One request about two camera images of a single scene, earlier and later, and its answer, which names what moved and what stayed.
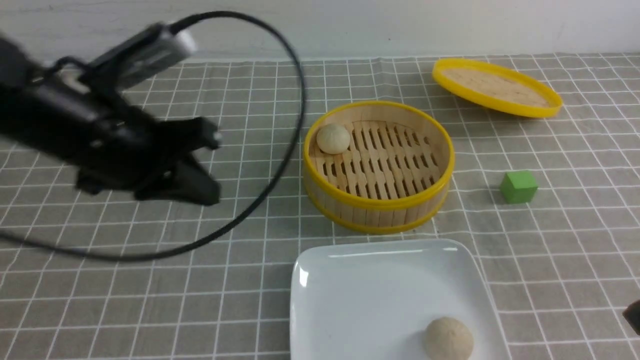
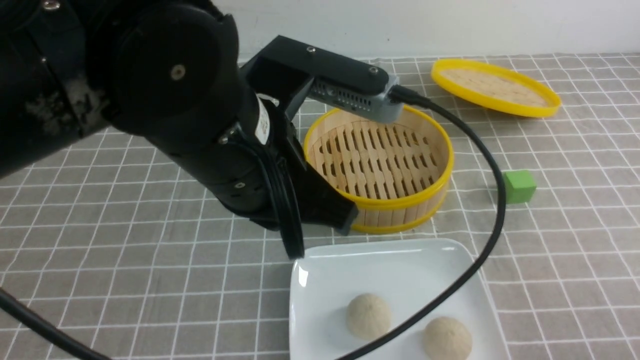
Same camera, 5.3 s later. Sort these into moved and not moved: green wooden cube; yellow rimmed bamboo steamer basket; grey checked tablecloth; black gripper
Moved: black gripper
Not moved: green wooden cube; grey checked tablecloth; yellow rimmed bamboo steamer basket
